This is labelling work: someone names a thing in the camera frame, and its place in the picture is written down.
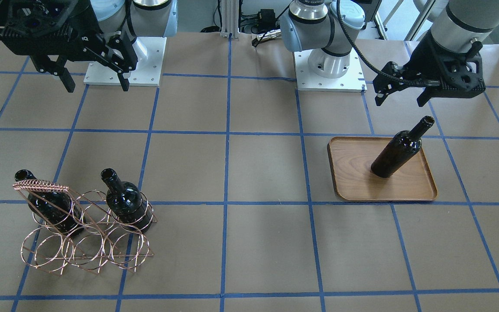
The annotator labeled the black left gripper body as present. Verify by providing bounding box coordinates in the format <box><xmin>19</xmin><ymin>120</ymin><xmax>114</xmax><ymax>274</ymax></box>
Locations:
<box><xmin>373</xmin><ymin>30</ymin><xmax>486</xmax><ymax>98</ymax></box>

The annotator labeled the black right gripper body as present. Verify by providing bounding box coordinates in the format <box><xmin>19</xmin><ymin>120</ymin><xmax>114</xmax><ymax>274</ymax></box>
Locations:
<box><xmin>0</xmin><ymin>0</ymin><xmax>137</xmax><ymax>74</ymax></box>

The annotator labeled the dark wine bottle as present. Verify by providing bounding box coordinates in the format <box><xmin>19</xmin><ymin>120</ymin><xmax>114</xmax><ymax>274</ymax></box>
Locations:
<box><xmin>370</xmin><ymin>115</ymin><xmax>435</xmax><ymax>178</ymax></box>
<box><xmin>24</xmin><ymin>191</ymin><xmax>84</xmax><ymax>237</ymax></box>
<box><xmin>100</xmin><ymin>168</ymin><xmax>151</xmax><ymax>234</ymax></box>

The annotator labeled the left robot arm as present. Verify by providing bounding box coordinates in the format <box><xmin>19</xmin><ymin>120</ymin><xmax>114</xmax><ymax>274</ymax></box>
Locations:
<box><xmin>280</xmin><ymin>0</ymin><xmax>499</xmax><ymax>107</ymax></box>

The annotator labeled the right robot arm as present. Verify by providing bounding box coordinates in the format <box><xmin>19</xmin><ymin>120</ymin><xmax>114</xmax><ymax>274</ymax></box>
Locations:
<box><xmin>0</xmin><ymin>0</ymin><xmax>178</xmax><ymax>93</ymax></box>

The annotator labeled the wooden tray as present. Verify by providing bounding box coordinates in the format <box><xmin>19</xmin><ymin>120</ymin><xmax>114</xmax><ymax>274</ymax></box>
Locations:
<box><xmin>327</xmin><ymin>136</ymin><xmax>438</xmax><ymax>202</ymax></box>

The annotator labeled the black power adapter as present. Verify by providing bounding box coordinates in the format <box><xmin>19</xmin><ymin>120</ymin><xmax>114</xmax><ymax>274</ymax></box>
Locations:
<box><xmin>257</xmin><ymin>9</ymin><xmax>276</xmax><ymax>32</ymax></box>

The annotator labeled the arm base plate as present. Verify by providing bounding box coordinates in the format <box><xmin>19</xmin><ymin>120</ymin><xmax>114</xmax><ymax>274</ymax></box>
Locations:
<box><xmin>293</xmin><ymin>46</ymin><xmax>367</xmax><ymax>92</ymax></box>
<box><xmin>84</xmin><ymin>37</ymin><xmax>167</xmax><ymax>87</ymax></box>

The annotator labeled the aluminium frame post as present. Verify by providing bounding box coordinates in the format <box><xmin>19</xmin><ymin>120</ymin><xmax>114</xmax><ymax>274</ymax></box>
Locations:
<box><xmin>219</xmin><ymin>0</ymin><xmax>240</xmax><ymax>41</ymax></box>

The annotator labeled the copper wire bottle basket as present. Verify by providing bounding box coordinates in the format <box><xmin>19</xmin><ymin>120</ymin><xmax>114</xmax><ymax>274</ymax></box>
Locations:
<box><xmin>13</xmin><ymin>179</ymin><xmax>154</xmax><ymax>275</ymax></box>

